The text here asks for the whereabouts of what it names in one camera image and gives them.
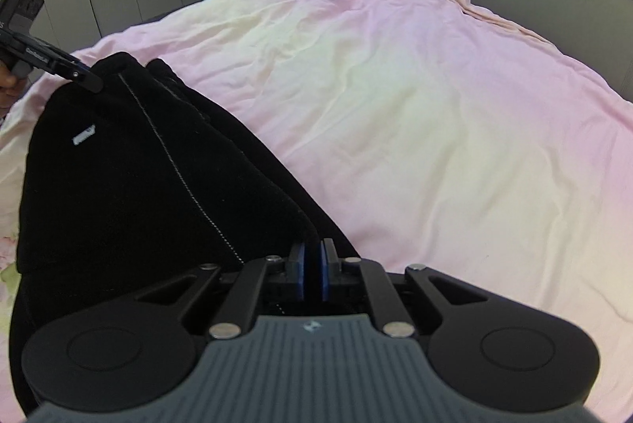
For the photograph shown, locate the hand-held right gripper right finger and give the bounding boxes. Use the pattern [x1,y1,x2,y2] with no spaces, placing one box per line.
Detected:
[320,239,489,338]

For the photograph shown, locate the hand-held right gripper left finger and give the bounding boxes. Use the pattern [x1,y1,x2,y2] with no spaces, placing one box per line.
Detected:
[135,243,311,339]

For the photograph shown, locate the black knit pants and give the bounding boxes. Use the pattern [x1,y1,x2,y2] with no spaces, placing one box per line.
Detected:
[9,52,363,419]

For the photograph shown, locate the pink duvet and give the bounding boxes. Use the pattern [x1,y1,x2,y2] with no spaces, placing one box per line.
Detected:
[0,0,633,423]

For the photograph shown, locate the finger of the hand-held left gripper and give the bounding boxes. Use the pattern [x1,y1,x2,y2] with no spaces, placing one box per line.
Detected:
[45,46,104,94]

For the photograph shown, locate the person's left hand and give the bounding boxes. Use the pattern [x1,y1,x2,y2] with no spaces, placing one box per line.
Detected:
[0,60,23,111]

